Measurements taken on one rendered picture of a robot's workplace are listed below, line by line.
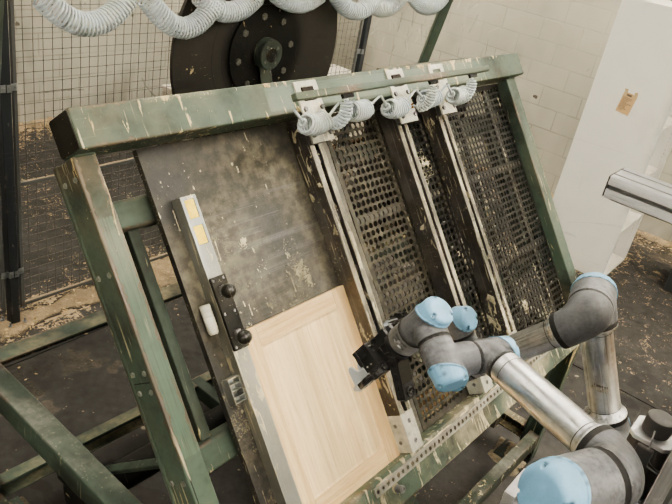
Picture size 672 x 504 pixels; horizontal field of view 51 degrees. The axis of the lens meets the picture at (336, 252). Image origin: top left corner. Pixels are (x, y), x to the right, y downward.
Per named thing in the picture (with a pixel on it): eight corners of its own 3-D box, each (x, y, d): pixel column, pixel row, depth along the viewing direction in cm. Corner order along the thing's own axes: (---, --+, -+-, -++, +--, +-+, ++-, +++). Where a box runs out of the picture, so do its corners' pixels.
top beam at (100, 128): (61, 162, 164) (81, 150, 157) (46, 121, 163) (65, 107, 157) (505, 81, 324) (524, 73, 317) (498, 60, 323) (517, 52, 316)
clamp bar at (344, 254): (392, 456, 223) (454, 456, 206) (270, 94, 216) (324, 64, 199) (410, 441, 230) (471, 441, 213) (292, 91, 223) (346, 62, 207)
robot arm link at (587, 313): (618, 341, 169) (450, 403, 195) (622, 321, 178) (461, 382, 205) (594, 301, 168) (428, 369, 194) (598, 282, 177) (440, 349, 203)
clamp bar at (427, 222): (466, 396, 256) (524, 392, 239) (362, 81, 249) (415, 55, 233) (479, 385, 263) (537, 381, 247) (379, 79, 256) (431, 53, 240)
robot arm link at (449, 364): (490, 373, 148) (469, 327, 153) (446, 381, 143) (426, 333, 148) (472, 389, 154) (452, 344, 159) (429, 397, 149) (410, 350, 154)
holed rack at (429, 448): (376, 499, 207) (377, 499, 207) (372, 489, 207) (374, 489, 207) (590, 315, 327) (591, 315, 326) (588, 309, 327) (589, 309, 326)
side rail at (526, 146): (558, 315, 328) (580, 312, 321) (485, 87, 322) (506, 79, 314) (565, 310, 334) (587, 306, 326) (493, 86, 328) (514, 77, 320)
